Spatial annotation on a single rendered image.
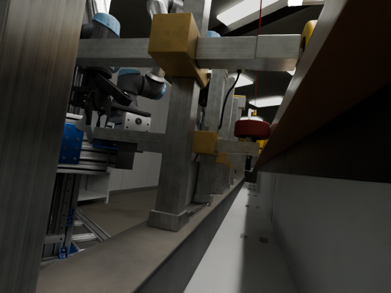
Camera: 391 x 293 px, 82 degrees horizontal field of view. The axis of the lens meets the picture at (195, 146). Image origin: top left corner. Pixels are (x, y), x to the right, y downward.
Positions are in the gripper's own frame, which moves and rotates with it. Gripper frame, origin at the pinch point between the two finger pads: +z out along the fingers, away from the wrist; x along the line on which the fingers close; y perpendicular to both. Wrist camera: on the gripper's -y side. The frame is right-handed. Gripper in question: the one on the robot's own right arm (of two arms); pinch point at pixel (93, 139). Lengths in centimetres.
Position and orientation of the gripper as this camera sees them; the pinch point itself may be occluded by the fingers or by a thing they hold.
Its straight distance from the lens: 68.6
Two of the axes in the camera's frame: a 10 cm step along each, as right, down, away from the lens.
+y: -9.6, -1.1, 2.5
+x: -2.4, -1.0, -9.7
